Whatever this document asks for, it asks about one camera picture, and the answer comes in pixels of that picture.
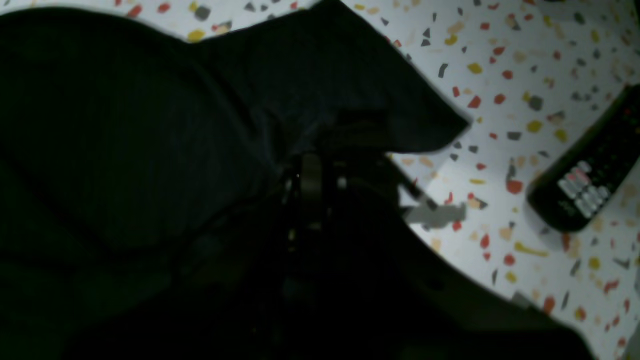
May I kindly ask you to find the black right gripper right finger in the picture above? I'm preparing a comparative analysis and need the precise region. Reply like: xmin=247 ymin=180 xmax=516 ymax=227
xmin=320 ymin=152 xmax=593 ymax=360

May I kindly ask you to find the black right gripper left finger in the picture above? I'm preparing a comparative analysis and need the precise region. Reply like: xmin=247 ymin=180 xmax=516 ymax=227
xmin=65 ymin=156 xmax=307 ymax=360

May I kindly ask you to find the dark grey T-shirt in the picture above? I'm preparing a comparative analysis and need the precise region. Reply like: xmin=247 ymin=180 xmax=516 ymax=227
xmin=1 ymin=0 xmax=469 ymax=360

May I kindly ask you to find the black TV remote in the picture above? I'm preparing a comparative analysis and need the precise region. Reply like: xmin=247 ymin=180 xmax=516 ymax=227
xmin=526 ymin=85 xmax=640 ymax=233

